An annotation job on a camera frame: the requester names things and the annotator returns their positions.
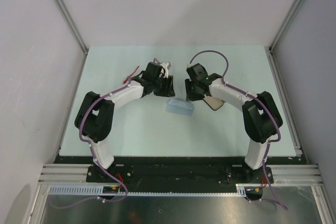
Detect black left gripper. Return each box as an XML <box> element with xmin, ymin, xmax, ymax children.
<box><xmin>152</xmin><ymin>74</ymin><xmax>175</xmax><ymax>98</ymax></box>

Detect light blue cleaning cloth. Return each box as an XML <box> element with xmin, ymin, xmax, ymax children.
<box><xmin>165</xmin><ymin>98</ymin><xmax>194</xmax><ymax>116</ymax></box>

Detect dark green glasses case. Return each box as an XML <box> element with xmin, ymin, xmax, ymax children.
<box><xmin>203</xmin><ymin>96</ymin><xmax>225</xmax><ymax>111</ymax></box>

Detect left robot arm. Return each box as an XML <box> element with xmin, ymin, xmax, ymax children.
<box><xmin>75</xmin><ymin>59</ymin><xmax>175</xmax><ymax>182</ymax></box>

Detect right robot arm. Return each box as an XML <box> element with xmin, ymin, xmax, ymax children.
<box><xmin>185</xmin><ymin>63</ymin><xmax>283</xmax><ymax>183</ymax></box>

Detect red sunglasses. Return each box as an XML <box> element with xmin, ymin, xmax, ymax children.
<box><xmin>123</xmin><ymin>65</ymin><xmax>140</xmax><ymax>84</ymax></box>

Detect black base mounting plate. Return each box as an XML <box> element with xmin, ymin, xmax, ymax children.
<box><xmin>54</xmin><ymin>155</ymin><xmax>307</xmax><ymax>202</ymax></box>

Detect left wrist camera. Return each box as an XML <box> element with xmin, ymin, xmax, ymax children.
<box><xmin>160</xmin><ymin>62</ymin><xmax>171</xmax><ymax>78</ymax></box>

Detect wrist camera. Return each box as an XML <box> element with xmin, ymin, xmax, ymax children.
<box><xmin>160</xmin><ymin>62</ymin><xmax>171</xmax><ymax>78</ymax></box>
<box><xmin>186</xmin><ymin>63</ymin><xmax>194</xmax><ymax>69</ymax></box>

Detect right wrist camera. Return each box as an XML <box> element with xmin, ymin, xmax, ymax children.
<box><xmin>186</xmin><ymin>63</ymin><xmax>194</xmax><ymax>69</ymax></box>

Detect grey slotted cable duct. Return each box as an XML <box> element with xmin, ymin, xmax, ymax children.
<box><xmin>49</xmin><ymin>184</ymin><xmax>263</xmax><ymax>197</ymax></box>

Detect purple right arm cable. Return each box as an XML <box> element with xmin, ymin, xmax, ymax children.
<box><xmin>187</xmin><ymin>50</ymin><xmax>288</xmax><ymax>211</ymax></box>

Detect aluminium front rail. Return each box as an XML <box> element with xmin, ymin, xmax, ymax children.
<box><xmin>38</xmin><ymin>164</ymin><xmax>324</xmax><ymax>186</ymax></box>

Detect left aluminium frame post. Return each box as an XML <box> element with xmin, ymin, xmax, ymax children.
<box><xmin>53</xmin><ymin>0</ymin><xmax>88</xmax><ymax>56</ymax></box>

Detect aluminium frame post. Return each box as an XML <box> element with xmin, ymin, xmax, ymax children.
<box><xmin>53</xmin><ymin>0</ymin><xmax>88</xmax><ymax>56</ymax></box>
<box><xmin>268</xmin><ymin>0</ymin><xmax>305</xmax><ymax>52</ymax></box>

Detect right aluminium frame post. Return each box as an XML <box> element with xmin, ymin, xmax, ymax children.
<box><xmin>268</xmin><ymin>0</ymin><xmax>305</xmax><ymax>52</ymax></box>

